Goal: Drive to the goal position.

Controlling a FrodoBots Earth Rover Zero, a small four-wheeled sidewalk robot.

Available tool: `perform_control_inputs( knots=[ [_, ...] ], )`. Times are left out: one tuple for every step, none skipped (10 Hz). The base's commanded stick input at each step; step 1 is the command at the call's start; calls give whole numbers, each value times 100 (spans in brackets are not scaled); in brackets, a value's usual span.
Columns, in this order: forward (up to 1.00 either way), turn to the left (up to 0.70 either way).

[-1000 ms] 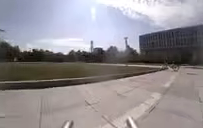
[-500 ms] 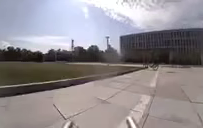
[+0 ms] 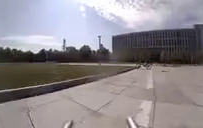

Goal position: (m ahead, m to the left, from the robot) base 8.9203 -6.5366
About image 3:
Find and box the tall mast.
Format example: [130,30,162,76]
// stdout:
[97,35,103,49]
[62,38,67,52]

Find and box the grey concrete slab paving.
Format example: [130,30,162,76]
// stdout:
[0,64,203,128]

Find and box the large dark building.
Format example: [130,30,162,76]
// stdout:
[111,23,203,64]

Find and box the row of dark trees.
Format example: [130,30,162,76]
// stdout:
[0,44,113,64]

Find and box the robot's own part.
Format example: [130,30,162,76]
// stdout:
[126,116,139,128]
[62,120,74,128]

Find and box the grey stone kerb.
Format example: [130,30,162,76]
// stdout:
[0,65,138,107]

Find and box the green grass lawn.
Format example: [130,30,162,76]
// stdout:
[0,63,137,93]

